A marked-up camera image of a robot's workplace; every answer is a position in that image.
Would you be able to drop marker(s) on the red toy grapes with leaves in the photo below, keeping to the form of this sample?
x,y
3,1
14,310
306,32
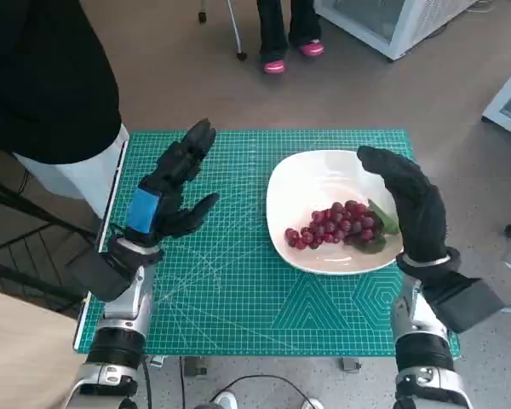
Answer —
x,y
336,226

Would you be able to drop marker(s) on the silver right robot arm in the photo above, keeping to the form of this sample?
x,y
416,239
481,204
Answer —
x,y
426,358

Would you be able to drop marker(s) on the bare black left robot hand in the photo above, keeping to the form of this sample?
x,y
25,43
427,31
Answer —
x,y
170,191

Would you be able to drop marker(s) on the grey table clamp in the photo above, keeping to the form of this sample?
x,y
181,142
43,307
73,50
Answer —
x,y
194,366
351,364

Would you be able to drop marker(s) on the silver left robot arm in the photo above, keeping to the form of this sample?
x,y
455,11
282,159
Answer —
x,y
119,341

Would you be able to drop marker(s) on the white plate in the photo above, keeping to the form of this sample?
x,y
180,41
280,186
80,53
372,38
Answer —
x,y
315,179

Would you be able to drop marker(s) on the green cutting mat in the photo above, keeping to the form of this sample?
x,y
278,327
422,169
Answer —
x,y
225,277

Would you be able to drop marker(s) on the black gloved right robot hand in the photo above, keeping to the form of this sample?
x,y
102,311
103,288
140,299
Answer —
x,y
417,213

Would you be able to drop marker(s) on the office chair with white legs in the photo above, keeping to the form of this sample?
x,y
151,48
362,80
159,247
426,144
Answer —
x,y
236,30

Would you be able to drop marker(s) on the white glass-front cabinet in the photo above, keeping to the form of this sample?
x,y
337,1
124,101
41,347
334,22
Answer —
x,y
379,21

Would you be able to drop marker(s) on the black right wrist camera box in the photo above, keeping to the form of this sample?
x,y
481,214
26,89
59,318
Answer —
x,y
468,302

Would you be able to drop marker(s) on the person in black top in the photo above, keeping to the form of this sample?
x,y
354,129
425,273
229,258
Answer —
x,y
42,85

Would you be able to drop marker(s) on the black metal rack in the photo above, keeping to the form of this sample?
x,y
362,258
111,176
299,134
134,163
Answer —
x,y
34,238

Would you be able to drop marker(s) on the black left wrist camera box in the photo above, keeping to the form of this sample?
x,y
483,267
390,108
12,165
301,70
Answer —
x,y
106,272

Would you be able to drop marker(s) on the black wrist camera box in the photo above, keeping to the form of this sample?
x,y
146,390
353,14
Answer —
x,y
106,272
468,302

